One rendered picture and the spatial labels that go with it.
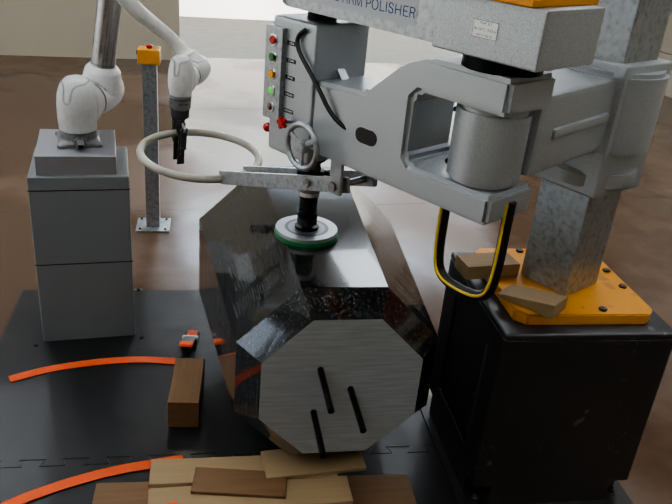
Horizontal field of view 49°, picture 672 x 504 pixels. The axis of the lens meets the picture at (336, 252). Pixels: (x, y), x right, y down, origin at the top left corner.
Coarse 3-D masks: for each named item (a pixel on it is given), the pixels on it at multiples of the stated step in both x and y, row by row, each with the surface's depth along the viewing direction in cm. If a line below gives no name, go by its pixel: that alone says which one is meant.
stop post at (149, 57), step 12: (144, 48) 404; (156, 48) 406; (144, 60) 402; (156, 60) 403; (144, 72) 407; (156, 72) 408; (144, 84) 410; (156, 84) 411; (144, 96) 413; (156, 96) 414; (144, 108) 416; (156, 108) 417; (144, 120) 419; (156, 120) 420; (144, 132) 422; (156, 132) 423; (156, 144) 426; (156, 156) 429; (156, 180) 436; (156, 192) 439; (156, 204) 443; (156, 216) 446; (144, 228) 446; (156, 228) 447; (168, 228) 449
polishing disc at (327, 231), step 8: (288, 216) 258; (296, 216) 258; (280, 224) 251; (288, 224) 252; (320, 224) 254; (328, 224) 254; (280, 232) 245; (288, 232) 246; (296, 232) 246; (304, 232) 247; (312, 232) 247; (320, 232) 248; (328, 232) 248; (336, 232) 249; (296, 240) 242; (304, 240) 241; (312, 240) 242; (320, 240) 243; (328, 240) 245
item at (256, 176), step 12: (252, 168) 274; (264, 168) 268; (276, 168) 263; (288, 168) 258; (228, 180) 268; (240, 180) 262; (252, 180) 257; (264, 180) 252; (276, 180) 247; (288, 180) 242; (300, 180) 237; (312, 180) 233; (324, 180) 229; (348, 180) 222; (360, 180) 228; (372, 180) 229; (348, 192) 222
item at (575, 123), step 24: (552, 72) 211; (576, 72) 214; (600, 72) 213; (552, 96) 186; (576, 96) 195; (600, 96) 206; (624, 96) 213; (648, 96) 214; (552, 120) 190; (576, 120) 200; (600, 120) 210; (624, 120) 216; (648, 120) 219; (528, 144) 189; (552, 144) 195; (576, 144) 206; (600, 144) 219; (624, 144) 219; (648, 144) 226; (528, 168) 191
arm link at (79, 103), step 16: (64, 80) 298; (80, 80) 299; (64, 96) 298; (80, 96) 298; (96, 96) 306; (64, 112) 300; (80, 112) 300; (96, 112) 308; (64, 128) 304; (80, 128) 304; (96, 128) 311
